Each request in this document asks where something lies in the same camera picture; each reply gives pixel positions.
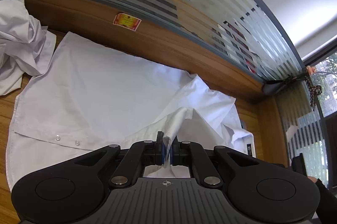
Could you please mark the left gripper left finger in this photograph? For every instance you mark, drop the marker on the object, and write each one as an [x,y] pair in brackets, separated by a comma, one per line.
[140,155]

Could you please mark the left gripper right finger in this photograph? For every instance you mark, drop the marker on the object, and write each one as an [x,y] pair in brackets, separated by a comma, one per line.
[193,156]

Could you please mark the white dress shirt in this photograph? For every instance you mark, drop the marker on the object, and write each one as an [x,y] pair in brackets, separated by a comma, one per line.
[93,96]

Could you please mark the red yellow sticker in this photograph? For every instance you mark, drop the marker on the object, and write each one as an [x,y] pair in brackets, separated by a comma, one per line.
[127,21]

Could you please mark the crumpled white shirt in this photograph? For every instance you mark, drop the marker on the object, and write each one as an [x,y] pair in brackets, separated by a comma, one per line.
[26,45]

